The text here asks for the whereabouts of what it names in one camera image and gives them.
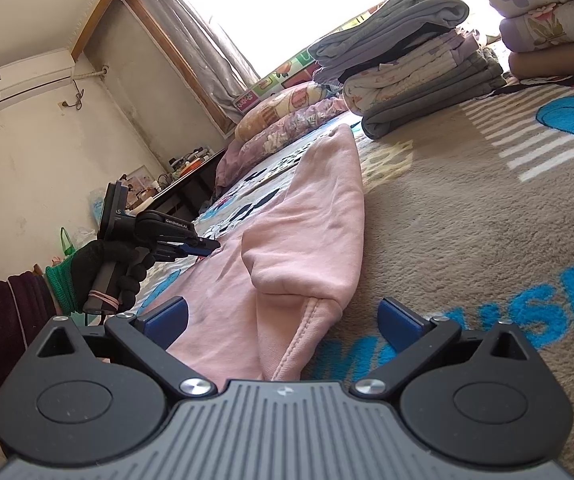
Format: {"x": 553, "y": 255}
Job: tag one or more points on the person's left forearm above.
{"x": 2, "y": 335}

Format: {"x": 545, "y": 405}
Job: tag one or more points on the wooden framed window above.
{"x": 292, "y": 0}

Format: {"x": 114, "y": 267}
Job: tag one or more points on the grey folded quilt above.
{"x": 417, "y": 115}

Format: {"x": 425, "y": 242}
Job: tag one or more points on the pink sweatshirt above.
{"x": 307, "y": 220}

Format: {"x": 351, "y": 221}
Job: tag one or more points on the grey curtain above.
{"x": 192, "y": 25}

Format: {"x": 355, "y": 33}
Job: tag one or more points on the small desk clutter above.
{"x": 192, "y": 157}

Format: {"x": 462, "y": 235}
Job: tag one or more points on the green tote bag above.
{"x": 68, "y": 252}

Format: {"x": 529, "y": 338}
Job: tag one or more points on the mauve pillow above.
{"x": 232, "y": 162}

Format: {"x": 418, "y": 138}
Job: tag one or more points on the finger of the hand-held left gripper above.
{"x": 172, "y": 255}
{"x": 202, "y": 245}

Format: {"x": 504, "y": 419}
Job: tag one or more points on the white purple folded quilt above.
{"x": 407, "y": 75}

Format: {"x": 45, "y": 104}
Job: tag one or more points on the picture frame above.
{"x": 139, "y": 182}

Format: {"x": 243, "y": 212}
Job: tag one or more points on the dark desk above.
{"x": 187, "y": 185}

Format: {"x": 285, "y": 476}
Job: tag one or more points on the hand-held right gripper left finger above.
{"x": 167, "y": 320}

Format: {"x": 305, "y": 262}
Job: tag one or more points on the pink flower folded quilt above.
{"x": 557, "y": 25}

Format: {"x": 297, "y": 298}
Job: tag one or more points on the stack of folded floral linens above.
{"x": 557, "y": 65}

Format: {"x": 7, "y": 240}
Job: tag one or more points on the blue white plastic packet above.
{"x": 98, "y": 205}

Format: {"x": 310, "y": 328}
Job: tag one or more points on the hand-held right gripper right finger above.
{"x": 399, "y": 322}

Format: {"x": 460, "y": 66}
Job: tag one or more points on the purple floral pillow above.
{"x": 297, "y": 120}

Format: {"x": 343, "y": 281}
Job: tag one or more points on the grey folded blanket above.
{"x": 417, "y": 15}

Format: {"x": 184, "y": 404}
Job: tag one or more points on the cartoon mouse printed blanket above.
{"x": 467, "y": 210}

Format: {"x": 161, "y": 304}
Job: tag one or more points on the white plastic bag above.
{"x": 84, "y": 236}

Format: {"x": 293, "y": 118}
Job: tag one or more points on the person's left hand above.
{"x": 79, "y": 270}

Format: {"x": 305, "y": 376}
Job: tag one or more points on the white air conditioner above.
{"x": 27, "y": 77}

